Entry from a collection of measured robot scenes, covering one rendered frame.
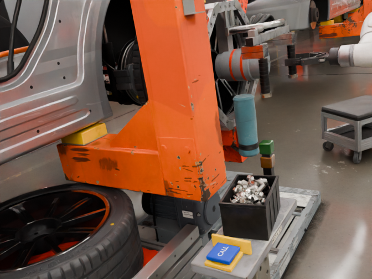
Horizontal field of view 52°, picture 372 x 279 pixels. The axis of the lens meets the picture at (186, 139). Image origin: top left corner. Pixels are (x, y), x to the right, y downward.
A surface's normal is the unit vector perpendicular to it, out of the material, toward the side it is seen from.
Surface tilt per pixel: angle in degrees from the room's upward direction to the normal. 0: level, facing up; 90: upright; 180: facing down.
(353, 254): 0
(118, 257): 90
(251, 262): 0
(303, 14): 97
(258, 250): 0
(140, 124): 90
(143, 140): 90
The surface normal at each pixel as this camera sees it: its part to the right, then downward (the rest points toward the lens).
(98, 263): 0.76, 0.09
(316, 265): -0.15, -0.94
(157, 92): -0.52, 0.35
